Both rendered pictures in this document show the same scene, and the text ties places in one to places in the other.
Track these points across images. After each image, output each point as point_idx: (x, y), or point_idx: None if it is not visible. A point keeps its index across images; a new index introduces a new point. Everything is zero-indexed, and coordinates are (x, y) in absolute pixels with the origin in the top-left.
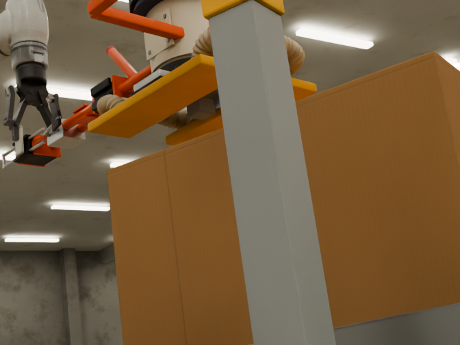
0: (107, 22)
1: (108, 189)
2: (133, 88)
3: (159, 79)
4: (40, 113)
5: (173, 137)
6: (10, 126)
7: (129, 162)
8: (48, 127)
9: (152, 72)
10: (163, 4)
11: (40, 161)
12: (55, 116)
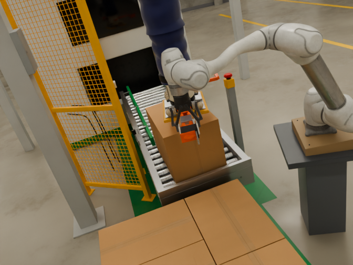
0: (213, 81)
1: (218, 123)
2: (201, 99)
3: (203, 96)
4: (179, 115)
5: None
6: (199, 120)
7: (215, 116)
8: (191, 119)
9: (193, 95)
10: None
11: None
12: (196, 112)
